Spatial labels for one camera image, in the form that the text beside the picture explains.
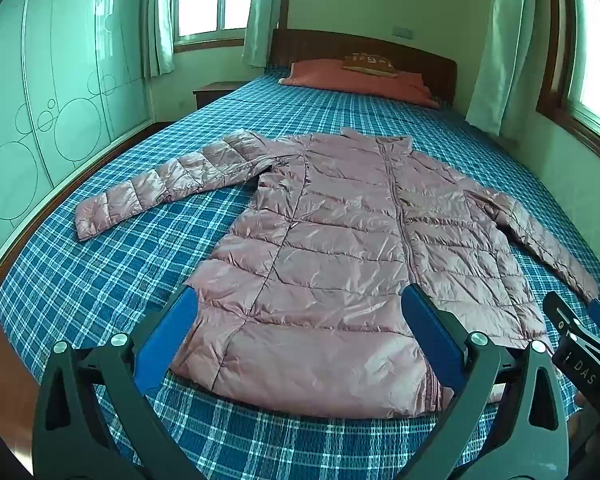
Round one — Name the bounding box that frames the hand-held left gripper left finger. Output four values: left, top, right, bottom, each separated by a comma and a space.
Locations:
32, 285, 206, 480

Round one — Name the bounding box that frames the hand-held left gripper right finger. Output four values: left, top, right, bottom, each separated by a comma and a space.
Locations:
402, 285, 571, 480

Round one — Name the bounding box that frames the pink puffer jacket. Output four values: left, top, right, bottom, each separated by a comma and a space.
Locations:
74, 127, 600, 420

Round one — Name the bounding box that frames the bed with blue plaid sheet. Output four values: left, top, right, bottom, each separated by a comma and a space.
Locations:
0, 72, 600, 480

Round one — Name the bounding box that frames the wooden nightstand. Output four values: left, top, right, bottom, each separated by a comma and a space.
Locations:
192, 81, 241, 109

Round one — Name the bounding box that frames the pale green curtain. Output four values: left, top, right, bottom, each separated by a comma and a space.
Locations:
140, 0, 177, 79
242, 0, 291, 68
465, 0, 563, 138

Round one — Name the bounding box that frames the white wardrobe with circle pattern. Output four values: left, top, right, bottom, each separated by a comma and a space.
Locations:
0, 0, 156, 271

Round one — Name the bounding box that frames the red pillow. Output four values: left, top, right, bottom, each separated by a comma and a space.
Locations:
278, 58, 440, 109

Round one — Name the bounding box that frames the brown printed cushion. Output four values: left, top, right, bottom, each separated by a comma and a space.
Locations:
341, 53, 398, 77

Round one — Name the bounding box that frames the wooden bed headboard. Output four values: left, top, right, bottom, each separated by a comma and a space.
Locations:
270, 28, 458, 106

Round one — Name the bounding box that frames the window with brown frame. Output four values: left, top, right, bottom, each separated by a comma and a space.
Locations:
537, 0, 600, 176

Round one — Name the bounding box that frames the window with white frame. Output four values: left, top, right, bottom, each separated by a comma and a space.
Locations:
172, 0, 261, 53

